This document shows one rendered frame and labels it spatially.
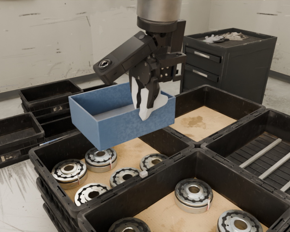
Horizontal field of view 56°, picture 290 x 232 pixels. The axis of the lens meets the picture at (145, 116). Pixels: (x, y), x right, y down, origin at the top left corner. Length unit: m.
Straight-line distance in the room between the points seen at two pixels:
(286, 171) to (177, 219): 0.41
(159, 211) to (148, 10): 0.51
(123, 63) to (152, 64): 0.06
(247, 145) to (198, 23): 3.88
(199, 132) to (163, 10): 0.70
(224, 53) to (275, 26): 2.25
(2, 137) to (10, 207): 0.88
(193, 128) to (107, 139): 0.60
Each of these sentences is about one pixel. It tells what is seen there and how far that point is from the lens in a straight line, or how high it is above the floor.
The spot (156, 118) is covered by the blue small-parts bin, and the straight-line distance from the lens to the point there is 0.62.
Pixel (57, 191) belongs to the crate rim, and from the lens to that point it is 0.70.
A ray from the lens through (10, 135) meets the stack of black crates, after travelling 1.86.
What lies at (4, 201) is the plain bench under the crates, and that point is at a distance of 1.08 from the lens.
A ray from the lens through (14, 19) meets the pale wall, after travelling 3.45.
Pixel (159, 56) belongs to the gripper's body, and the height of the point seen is 1.25.
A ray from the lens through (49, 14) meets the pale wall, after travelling 3.53.
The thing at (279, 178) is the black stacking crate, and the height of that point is 0.83.
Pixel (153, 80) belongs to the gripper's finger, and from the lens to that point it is 0.49.
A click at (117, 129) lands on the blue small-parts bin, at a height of 1.11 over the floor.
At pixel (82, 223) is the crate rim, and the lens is 0.63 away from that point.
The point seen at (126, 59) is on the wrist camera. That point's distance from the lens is 0.47.
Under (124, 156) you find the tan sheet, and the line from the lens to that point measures 0.94.
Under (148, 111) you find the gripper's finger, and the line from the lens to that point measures 0.55.
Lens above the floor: 1.40
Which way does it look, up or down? 29 degrees down
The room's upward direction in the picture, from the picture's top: straight up
